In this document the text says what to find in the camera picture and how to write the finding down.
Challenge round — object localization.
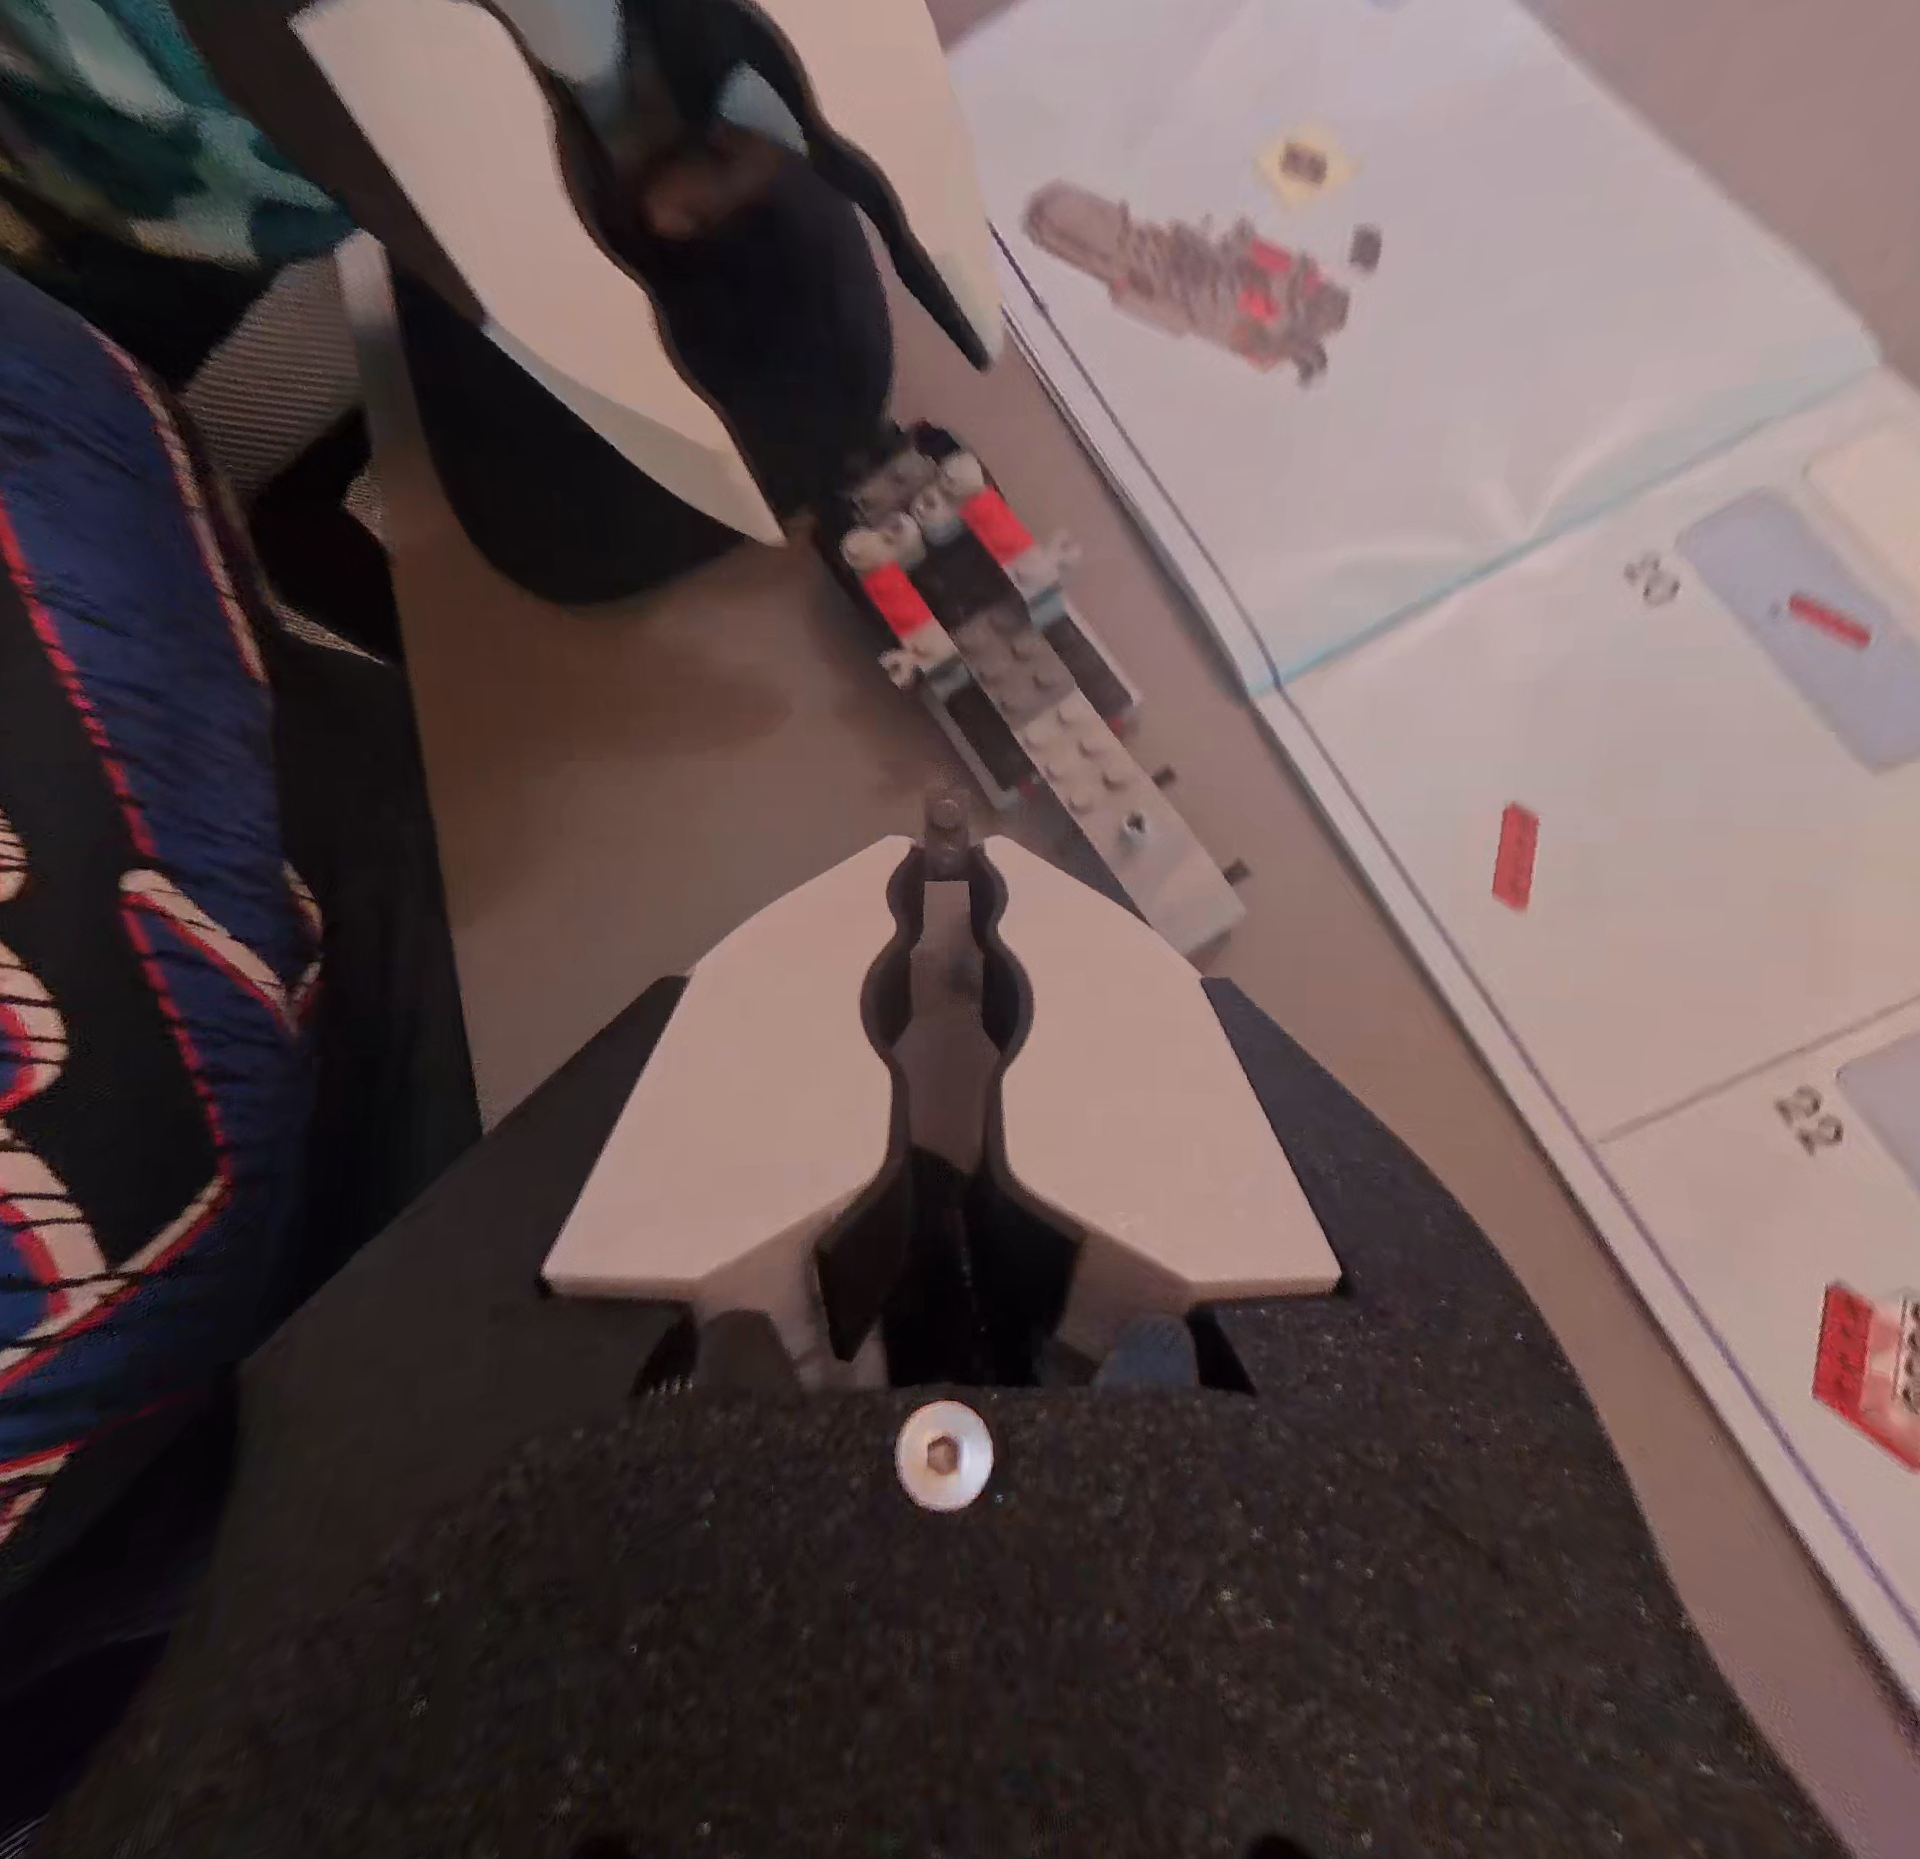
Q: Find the grey red toy brick model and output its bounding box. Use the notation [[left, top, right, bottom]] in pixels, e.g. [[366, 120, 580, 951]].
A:
[[815, 417, 1250, 953]]

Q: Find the grey ribbed cloth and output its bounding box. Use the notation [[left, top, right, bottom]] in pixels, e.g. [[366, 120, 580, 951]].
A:
[[188, 229, 375, 501]]

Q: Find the person's blue red printed shirt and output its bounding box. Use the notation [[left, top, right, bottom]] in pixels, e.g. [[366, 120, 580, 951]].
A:
[[0, 261, 482, 1741]]

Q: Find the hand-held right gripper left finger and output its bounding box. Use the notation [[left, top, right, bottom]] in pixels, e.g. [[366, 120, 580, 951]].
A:
[[542, 837, 919, 1365]]

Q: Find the teal patterned cloth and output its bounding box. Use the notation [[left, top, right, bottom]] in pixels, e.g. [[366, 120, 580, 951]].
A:
[[0, 0, 354, 270]]

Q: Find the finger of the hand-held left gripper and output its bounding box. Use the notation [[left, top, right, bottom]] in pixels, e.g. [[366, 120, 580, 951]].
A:
[[599, 0, 1005, 373], [292, 0, 789, 549]]

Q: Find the grey desk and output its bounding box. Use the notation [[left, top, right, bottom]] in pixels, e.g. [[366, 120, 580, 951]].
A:
[[335, 0, 1920, 1859]]

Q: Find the toy brick instruction booklet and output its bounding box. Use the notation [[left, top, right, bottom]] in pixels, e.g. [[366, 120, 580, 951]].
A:
[[945, 0, 1920, 1666]]

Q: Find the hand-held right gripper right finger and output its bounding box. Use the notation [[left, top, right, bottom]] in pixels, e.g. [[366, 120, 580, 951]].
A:
[[971, 837, 1340, 1359]]

